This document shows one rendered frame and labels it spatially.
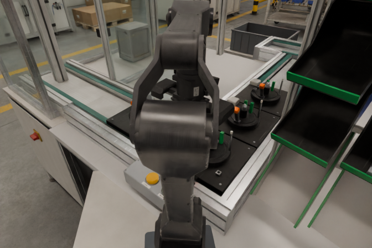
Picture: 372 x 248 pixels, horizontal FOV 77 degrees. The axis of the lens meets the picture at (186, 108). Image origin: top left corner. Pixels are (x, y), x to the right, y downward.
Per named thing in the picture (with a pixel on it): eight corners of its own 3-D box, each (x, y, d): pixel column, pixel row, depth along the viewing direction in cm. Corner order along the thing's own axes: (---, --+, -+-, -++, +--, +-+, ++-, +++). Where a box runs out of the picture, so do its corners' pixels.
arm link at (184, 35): (216, 156, 22) (226, 47, 17) (131, 151, 23) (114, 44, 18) (212, 56, 47) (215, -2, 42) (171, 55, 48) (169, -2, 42)
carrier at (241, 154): (222, 196, 71) (226, 168, 64) (163, 160, 84) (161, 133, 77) (255, 151, 87) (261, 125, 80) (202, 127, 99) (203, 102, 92)
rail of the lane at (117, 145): (224, 236, 70) (227, 215, 64) (67, 123, 116) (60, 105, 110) (233, 222, 74) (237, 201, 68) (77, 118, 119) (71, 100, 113)
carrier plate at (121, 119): (145, 147, 89) (144, 143, 88) (106, 123, 101) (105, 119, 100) (184, 118, 105) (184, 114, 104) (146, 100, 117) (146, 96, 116)
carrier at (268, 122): (256, 151, 87) (262, 124, 80) (202, 126, 100) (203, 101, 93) (279, 120, 103) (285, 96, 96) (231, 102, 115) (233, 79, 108)
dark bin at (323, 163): (325, 169, 50) (330, 153, 44) (270, 138, 58) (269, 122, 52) (385, 81, 57) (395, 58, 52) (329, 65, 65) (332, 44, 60)
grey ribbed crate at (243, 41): (282, 62, 240) (287, 40, 227) (228, 49, 272) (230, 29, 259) (295, 51, 268) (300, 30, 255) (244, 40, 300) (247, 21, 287)
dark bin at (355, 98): (356, 106, 41) (367, 76, 35) (286, 79, 49) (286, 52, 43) (422, 12, 48) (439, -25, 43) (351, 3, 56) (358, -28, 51)
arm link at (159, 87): (223, 89, 40) (240, 76, 44) (146, 62, 49) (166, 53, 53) (219, 127, 44) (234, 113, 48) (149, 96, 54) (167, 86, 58)
